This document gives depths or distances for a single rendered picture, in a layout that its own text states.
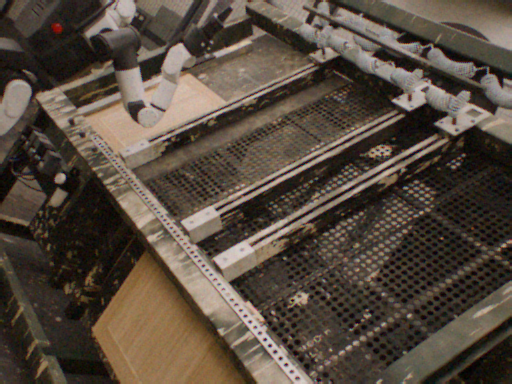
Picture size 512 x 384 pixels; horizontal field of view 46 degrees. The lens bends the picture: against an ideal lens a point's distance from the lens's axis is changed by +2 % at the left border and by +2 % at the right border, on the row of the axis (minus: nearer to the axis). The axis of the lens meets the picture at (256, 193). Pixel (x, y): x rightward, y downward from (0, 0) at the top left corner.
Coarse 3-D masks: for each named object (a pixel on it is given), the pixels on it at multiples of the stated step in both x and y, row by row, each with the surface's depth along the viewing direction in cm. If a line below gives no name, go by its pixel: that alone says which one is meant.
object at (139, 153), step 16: (352, 48) 275; (320, 64) 272; (288, 80) 267; (304, 80) 271; (240, 96) 262; (256, 96) 260; (272, 96) 265; (208, 112) 255; (224, 112) 255; (240, 112) 260; (176, 128) 250; (192, 128) 249; (208, 128) 254; (144, 144) 243; (160, 144) 244; (176, 144) 249; (128, 160) 239; (144, 160) 244
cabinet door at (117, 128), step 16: (192, 80) 288; (176, 96) 280; (192, 96) 278; (208, 96) 276; (96, 112) 276; (112, 112) 275; (176, 112) 269; (192, 112) 267; (96, 128) 266; (112, 128) 265; (128, 128) 264; (144, 128) 262; (160, 128) 261; (112, 144) 255; (128, 144) 254
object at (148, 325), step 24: (144, 264) 239; (120, 288) 244; (144, 288) 235; (168, 288) 227; (120, 312) 240; (144, 312) 231; (168, 312) 223; (192, 312) 215; (96, 336) 244; (120, 336) 236; (144, 336) 227; (168, 336) 219; (192, 336) 212; (120, 360) 231; (144, 360) 223; (168, 360) 215; (192, 360) 208; (216, 360) 201
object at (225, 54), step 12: (240, 48) 304; (252, 48) 308; (216, 60) 299; (180, 72) 291; (192, 72) 295; (144, 84) 287; (156, 84) 287; (120, 96) 281; (84, 108) 276; (96, 108) 276
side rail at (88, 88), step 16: (240, 16) 329; (224, 32) 322; (240, 32) 328; (160, 48) 311; (144, 64) 305; (160, 64) 310; (80, 80) 295; (96, 80) 295; (112, 80) 300; (80, 96) 295; (96, 96) 299
